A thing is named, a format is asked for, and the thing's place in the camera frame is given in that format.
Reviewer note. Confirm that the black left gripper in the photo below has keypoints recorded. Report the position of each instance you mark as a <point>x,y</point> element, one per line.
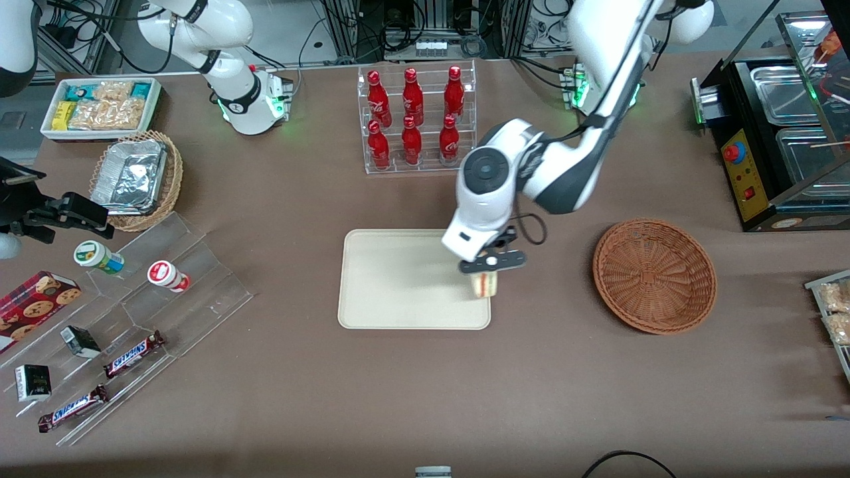
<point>505,238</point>

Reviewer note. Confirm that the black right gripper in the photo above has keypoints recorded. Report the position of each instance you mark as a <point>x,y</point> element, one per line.
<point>41,217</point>

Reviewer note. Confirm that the triangular sandwich with tomato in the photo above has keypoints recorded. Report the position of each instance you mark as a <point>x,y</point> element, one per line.
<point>484,285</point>

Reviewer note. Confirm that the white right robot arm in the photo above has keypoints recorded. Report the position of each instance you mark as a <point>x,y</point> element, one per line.
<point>232,93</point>

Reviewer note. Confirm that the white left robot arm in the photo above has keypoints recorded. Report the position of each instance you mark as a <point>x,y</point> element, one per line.
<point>571,166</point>

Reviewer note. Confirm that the wicker basket with foil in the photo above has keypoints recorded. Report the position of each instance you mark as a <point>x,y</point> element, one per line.
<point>174,179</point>

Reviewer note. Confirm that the cream plastic tray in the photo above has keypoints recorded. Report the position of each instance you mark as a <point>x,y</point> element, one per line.
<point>398,279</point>

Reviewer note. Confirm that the round brown wicker basket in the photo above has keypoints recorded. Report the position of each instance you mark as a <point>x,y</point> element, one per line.
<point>654,279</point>

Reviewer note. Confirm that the green white yogurt cup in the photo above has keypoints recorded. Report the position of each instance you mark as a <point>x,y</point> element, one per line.
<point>98,256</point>

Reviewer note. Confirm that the aluminium foil container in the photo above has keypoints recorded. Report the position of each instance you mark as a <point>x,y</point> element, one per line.
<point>129,176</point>

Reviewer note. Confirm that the red white yogurt cup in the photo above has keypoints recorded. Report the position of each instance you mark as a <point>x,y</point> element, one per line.
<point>167,275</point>

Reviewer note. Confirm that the white snack bin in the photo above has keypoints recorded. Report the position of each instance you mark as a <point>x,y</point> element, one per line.
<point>50,133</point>

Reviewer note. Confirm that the red cookie box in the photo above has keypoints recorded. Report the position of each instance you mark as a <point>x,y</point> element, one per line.
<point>36,305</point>

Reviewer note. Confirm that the clear bagged snack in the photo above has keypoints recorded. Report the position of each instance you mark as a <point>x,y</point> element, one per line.
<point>106,114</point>
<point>113,91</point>

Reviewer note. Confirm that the yellow snack packet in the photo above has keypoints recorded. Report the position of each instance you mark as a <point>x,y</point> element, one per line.
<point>63,116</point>

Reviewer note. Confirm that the clear acrylic bottle rack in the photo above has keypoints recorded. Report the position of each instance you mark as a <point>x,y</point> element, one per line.
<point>428,166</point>

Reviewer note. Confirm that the small black box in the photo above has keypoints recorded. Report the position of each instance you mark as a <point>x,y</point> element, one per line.
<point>81,342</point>

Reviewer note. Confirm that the clear acrylic tiered stand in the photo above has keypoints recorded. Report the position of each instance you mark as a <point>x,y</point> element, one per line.
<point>199,285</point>

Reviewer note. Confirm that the red cola bottle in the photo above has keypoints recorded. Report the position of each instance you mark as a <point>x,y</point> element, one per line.
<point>412,98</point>
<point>378,147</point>
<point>449,143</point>
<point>411,143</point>
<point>454,94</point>
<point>378,99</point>

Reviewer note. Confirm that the teal snack packet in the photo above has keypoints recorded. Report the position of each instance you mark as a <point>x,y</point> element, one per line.
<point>141,89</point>
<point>80,91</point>

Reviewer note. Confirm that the snickers chocolate bar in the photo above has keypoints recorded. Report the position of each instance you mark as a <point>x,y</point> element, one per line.
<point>133,354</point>
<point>73,408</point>

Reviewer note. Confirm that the black and white box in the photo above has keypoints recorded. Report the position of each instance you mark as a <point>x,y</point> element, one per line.
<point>33,383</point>

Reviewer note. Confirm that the white power strip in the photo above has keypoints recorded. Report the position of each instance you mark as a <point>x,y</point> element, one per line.
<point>430,46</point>

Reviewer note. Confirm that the black food warmer, yellow panel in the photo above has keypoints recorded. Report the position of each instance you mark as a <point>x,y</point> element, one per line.
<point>747,172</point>

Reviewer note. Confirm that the steel warmer pan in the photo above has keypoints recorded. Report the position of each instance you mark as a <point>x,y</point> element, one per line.
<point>783,93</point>
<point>807,162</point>

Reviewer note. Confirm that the bagged bread package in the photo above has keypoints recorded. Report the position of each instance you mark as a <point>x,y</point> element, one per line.
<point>835,297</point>
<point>839,329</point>

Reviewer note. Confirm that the wooden skewer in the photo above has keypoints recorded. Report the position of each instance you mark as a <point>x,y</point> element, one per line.
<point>830,143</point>

